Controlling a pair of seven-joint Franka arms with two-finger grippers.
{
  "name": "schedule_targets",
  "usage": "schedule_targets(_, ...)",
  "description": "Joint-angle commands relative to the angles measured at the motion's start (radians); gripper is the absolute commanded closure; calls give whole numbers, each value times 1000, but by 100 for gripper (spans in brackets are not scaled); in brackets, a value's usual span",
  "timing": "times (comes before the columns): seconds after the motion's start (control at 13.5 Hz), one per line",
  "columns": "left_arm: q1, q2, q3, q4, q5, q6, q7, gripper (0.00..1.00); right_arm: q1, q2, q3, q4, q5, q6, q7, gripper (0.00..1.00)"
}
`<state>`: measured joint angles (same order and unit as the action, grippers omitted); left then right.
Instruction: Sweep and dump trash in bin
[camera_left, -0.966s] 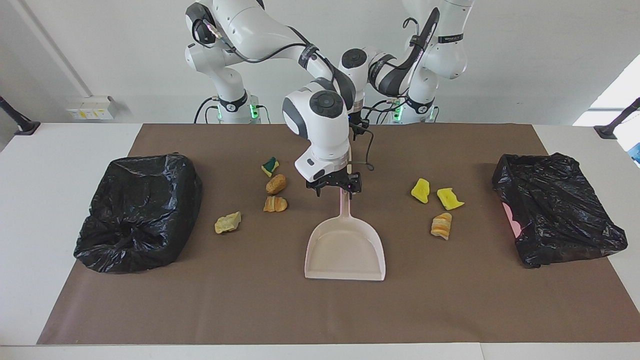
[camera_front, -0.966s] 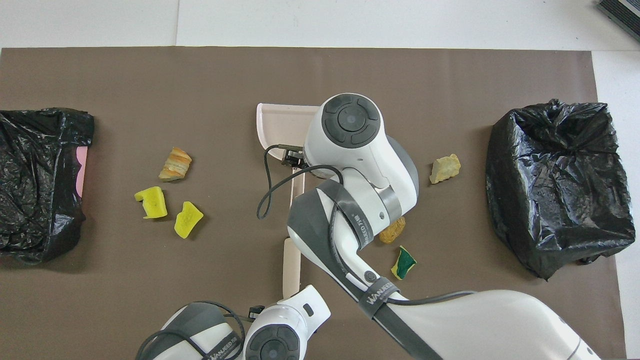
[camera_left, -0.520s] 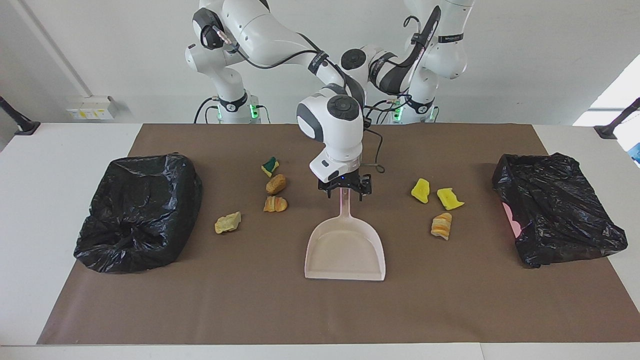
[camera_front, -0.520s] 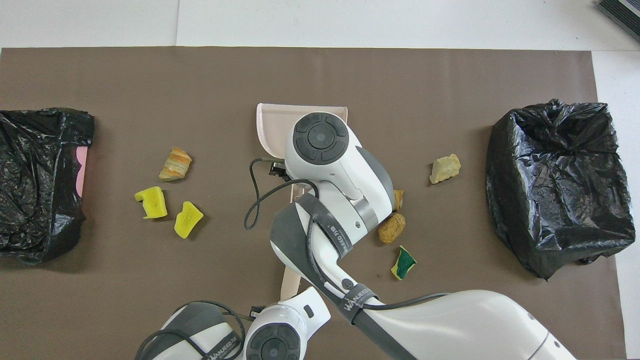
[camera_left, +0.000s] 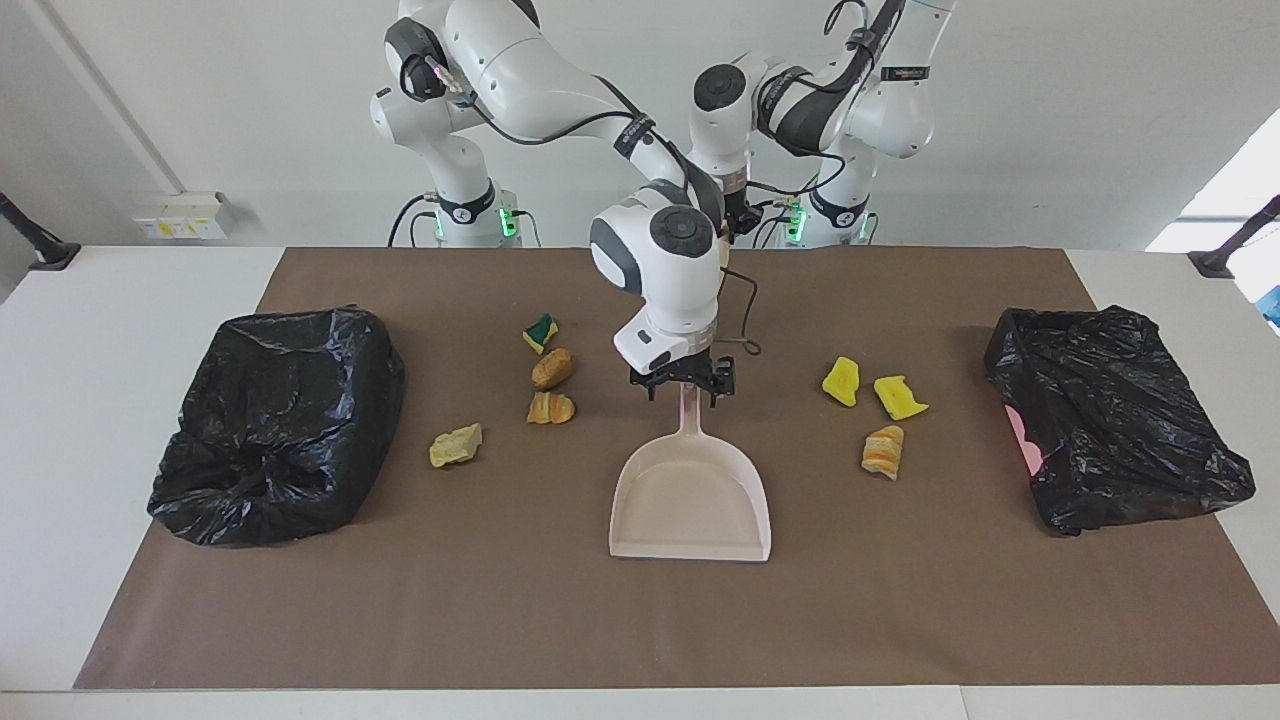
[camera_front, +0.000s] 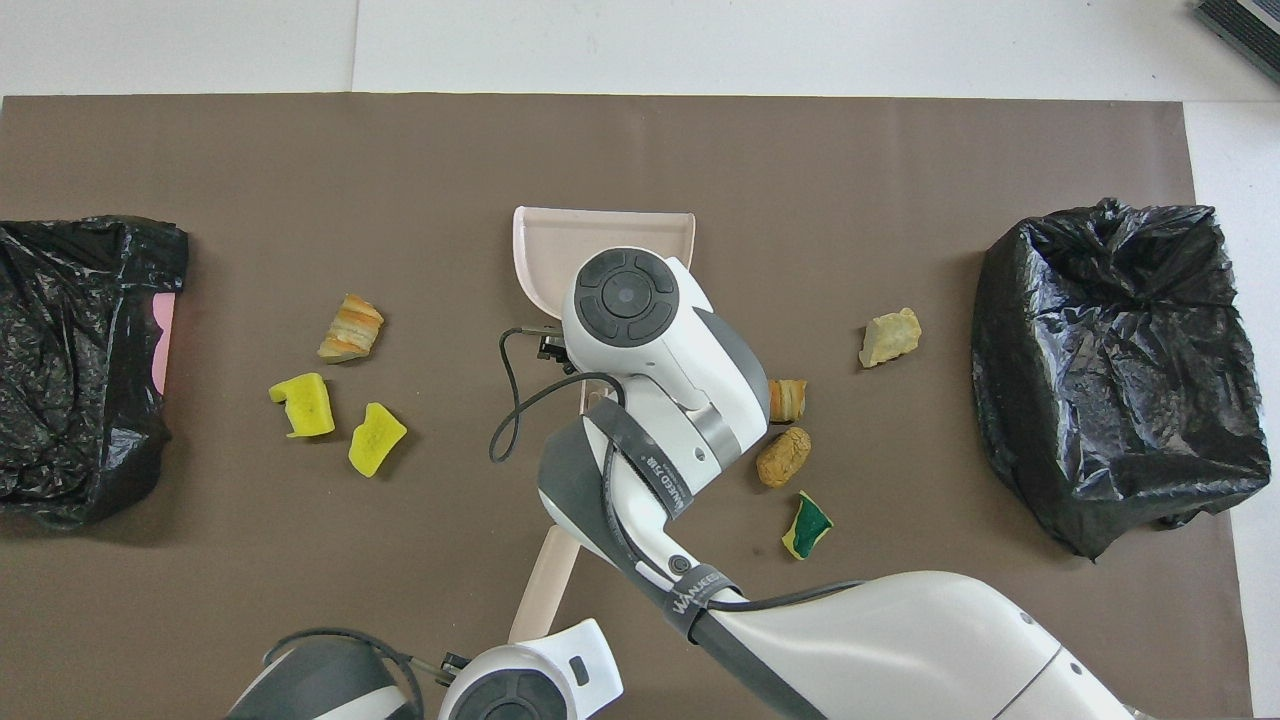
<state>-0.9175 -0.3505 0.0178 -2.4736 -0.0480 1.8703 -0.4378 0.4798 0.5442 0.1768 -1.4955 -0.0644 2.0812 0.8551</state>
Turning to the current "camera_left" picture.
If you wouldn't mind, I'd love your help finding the brown oval bread roll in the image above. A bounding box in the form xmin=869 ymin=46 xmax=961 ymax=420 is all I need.
xmin=531 ymin=347 xmax=575 ymax=390

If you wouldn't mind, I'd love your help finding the beige plastic dustpan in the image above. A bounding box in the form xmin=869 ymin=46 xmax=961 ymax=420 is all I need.
xmin=609 ymin=385 xmax=773 ymax=563

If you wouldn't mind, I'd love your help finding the pale yellow scrap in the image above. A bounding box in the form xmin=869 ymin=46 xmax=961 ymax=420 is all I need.
xmin=429 ymin=423 xmax=484 ymax=469

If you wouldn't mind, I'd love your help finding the black bag lined pink bin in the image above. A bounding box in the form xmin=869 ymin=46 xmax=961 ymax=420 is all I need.
xmin=983 ymin=305 xmax=1257 ymax=538

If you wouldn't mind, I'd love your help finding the brown table mat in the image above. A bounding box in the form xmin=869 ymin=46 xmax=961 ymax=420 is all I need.
xmin=73 ymin=247 xmax=1280 ymax=691

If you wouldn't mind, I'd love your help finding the black clamp stand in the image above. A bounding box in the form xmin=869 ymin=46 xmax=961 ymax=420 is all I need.
xmin=0 ymin=192 xmax=82 ymax=272
xmin=1188 ymin=195 xmax=1280 ymax=279

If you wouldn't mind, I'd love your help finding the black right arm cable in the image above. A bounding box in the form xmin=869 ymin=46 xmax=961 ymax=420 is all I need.
xmin=430 ymin=55 xmax=763 ymax=358

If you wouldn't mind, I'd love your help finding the black right base cable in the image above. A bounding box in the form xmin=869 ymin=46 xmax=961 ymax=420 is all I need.
xmin=387 ymin=193 xmax=441 ymax=248

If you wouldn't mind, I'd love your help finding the white wall socket box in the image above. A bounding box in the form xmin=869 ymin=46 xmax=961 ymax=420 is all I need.
xmin=133 ymin=192 xmax=233 ymax=241

